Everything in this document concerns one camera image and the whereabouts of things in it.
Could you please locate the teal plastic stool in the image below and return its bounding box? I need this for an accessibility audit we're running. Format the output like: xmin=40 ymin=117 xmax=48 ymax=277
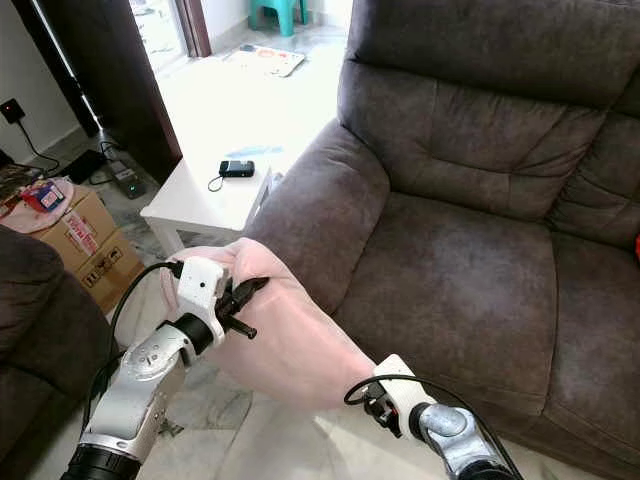
xmin=248 ymin=0 xmax=309 ymax=39

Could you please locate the white side table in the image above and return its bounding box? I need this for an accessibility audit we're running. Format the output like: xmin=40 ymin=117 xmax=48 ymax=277
xmin=140 ymin=148 xmax=287 ymax=257

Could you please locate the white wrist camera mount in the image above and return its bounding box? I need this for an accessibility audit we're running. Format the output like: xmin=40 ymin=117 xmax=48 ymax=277
xmin=371 ymin=353 xmax=437 ymax=417
xmin=174 ymin=256 xmax=227 ymax=322

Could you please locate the blue and red packet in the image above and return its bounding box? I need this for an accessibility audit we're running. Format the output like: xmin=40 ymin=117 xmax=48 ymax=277
xmin=23 ymin=179 xmax=69 ymax=213

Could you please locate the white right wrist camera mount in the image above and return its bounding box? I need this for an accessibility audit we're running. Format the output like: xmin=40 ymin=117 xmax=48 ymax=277
xmin=371 ymin=353 xmax=437 ymax=417

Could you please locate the pale pink pillow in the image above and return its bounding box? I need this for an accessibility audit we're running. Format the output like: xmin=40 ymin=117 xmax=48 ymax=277
xmin=160 ymin=238 xmax=383 ymax=413

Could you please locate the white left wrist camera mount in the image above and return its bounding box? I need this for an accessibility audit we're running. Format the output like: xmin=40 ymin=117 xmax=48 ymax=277
xmin=174 ymin=256 xmax=227 ymax=322

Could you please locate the brown wooden door frame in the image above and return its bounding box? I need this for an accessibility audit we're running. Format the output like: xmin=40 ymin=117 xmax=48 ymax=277
xmin=175 ymin=0 xmax=214 ymax=59

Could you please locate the dark brown door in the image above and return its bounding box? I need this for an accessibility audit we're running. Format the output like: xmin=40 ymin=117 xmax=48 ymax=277
xmin=10 ymin=0 xmax=184 ymax=183

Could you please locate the dark brown armchair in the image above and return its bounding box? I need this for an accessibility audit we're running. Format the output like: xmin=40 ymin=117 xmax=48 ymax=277
xmin=0 ymin=228 xmax=127 ymax=480

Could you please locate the black power adapter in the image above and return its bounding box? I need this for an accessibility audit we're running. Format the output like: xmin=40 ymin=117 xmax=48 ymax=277
xmin=62 ymin=149 xmax=109 ymax=185

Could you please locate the black wall socket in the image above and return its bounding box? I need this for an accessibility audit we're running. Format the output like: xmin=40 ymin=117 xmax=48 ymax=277
xmin=0 ymin=98 xmax=27 ymax=126

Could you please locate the pink cloth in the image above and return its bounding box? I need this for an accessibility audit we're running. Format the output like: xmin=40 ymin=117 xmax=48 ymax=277
xmin=0 ymin=178 xmax=81 ymax=235

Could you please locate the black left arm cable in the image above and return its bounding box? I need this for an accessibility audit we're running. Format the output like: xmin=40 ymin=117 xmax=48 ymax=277
xmin=88 ymin=259 xmax=184 ymax=426

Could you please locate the light blue flat item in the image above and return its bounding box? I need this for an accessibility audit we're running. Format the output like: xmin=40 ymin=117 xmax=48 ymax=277
xmin=228 ymin=146 xmax=287 ymax=160

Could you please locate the grey power strip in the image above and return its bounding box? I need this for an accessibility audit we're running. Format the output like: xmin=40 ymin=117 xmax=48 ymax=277
xmin=110 ymin=160 xmax=149 ymax=200

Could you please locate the small black device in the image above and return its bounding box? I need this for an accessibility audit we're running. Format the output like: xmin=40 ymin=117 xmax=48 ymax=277
xmin=218 ymin=160 xmax=257 ymax=180

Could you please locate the brown suede recliner sofa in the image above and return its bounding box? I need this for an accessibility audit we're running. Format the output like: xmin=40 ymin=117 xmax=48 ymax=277
xmin=245 ymin=0 xmax=640 ymax=480

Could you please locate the brown cardboard box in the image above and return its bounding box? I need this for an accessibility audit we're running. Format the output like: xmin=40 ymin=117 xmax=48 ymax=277
xmin=32 ymin=185 xmax=147 ymax=317

